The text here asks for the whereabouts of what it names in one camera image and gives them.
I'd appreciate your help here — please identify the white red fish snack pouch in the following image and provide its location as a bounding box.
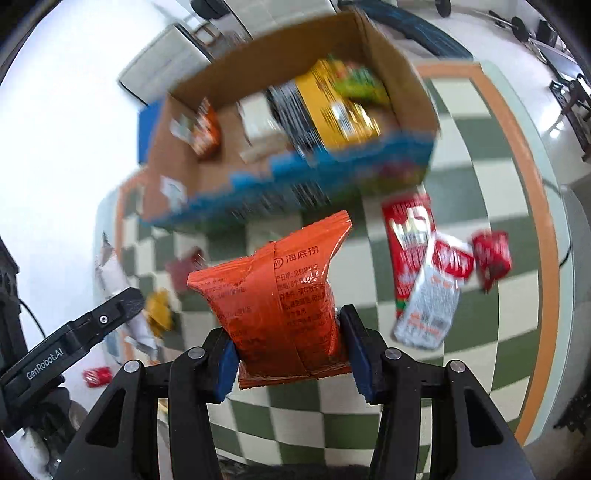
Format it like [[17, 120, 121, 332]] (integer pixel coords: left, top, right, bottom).
[[393, 231, 475, 350]]

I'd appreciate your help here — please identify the small red triangular snack packet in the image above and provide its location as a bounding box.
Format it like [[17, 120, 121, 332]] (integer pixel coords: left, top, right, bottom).
[[472, 231, 513, 292]]

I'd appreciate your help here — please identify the cardboard box with blue print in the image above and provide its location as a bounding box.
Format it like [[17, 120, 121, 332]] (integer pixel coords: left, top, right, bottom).
[[142, 9, 440, 229]]

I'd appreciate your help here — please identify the small yellow snack packet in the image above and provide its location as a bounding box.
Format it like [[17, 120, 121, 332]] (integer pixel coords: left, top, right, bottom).
[[144, 289, 174, 338]]

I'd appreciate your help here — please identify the yellow snack bag in box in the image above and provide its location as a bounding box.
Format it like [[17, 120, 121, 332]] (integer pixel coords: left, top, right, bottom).
[[294, 58, 390, 150]]

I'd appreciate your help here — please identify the orange snack packet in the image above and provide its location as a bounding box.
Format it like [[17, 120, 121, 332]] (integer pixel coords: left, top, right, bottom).
[[187, 210, 353, 389]]

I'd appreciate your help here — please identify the small red wrapper on floor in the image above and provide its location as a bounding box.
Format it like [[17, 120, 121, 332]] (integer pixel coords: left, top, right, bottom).
[[82, 366, 113, 388]]

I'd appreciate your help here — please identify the green checkered mat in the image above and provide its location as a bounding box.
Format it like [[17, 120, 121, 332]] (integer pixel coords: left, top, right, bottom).
[[94, 59, 574, 480]]

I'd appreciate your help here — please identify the long red spicy strip packet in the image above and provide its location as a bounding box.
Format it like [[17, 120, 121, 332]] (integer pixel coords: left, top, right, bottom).
[[382, 193, 436, 316]]

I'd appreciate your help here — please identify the bread in clear wrapper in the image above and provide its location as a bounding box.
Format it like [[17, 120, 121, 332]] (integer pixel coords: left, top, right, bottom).
[[94, 232, 157, 365]]

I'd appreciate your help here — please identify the dark red snack packet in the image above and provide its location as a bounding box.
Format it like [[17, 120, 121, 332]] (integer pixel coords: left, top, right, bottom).
[[165, 247, 206, 293]]

